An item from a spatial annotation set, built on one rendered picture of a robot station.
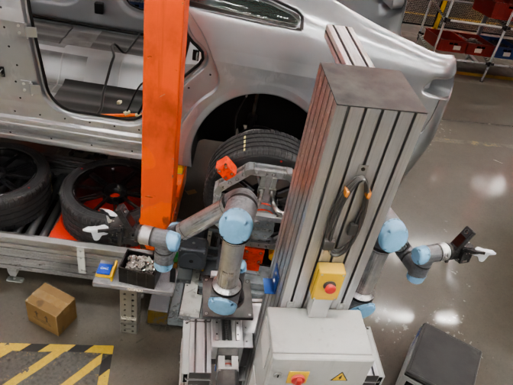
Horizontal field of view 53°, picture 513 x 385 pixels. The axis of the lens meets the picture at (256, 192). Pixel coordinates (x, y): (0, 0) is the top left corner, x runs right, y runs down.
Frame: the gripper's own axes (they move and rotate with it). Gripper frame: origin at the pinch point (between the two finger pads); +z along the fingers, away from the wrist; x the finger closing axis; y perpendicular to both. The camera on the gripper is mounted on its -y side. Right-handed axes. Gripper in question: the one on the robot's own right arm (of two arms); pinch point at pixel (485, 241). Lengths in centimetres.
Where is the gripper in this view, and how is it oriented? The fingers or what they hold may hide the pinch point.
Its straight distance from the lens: 244.5
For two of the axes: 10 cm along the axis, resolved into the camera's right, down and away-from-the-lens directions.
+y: -1.1, 8.5, 5.1
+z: 9.4, -0.9, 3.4
